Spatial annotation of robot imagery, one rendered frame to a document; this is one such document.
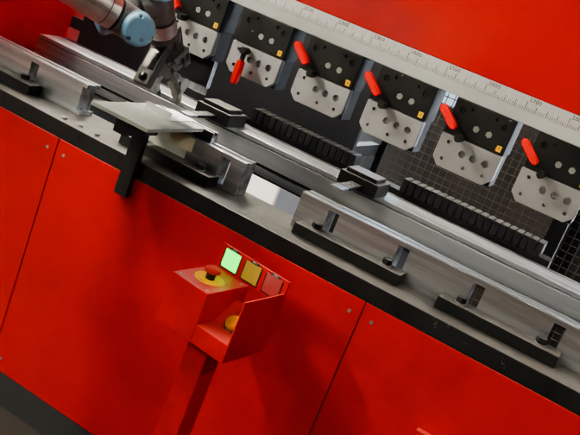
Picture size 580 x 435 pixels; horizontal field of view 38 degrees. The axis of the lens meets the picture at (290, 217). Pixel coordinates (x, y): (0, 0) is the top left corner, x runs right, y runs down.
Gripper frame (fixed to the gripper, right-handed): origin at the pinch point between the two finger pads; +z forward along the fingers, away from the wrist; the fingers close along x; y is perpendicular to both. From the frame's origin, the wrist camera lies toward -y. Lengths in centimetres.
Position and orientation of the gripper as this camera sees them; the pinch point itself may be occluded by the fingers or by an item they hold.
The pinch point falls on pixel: (166, 97)
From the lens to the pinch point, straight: 225.7
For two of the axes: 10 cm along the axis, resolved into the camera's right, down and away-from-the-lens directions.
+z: 0.0, 6.2, 7.8
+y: 5.5, -6.5, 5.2
